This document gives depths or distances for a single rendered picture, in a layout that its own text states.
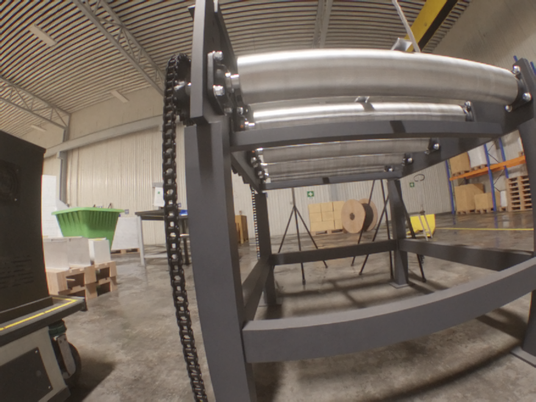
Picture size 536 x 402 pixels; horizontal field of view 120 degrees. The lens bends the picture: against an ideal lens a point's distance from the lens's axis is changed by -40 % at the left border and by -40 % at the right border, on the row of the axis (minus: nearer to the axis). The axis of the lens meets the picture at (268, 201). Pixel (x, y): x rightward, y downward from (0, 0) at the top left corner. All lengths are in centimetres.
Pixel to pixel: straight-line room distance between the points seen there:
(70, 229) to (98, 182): 1165
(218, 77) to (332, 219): 802
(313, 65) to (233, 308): 50
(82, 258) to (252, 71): 224
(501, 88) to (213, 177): 78
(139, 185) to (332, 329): 1296
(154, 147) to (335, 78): 1288
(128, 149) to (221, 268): 1377
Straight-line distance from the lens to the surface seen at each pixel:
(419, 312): 57
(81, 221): 323
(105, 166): 1486
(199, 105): 49
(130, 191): 1355
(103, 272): 269
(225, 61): 103
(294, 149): 108
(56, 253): 237
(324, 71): 54
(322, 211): 841
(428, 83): 65
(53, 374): 89
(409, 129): 75
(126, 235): 767
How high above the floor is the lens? 54
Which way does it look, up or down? 5 degrees up
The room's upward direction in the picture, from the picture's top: 5 degrees counter-clockwise
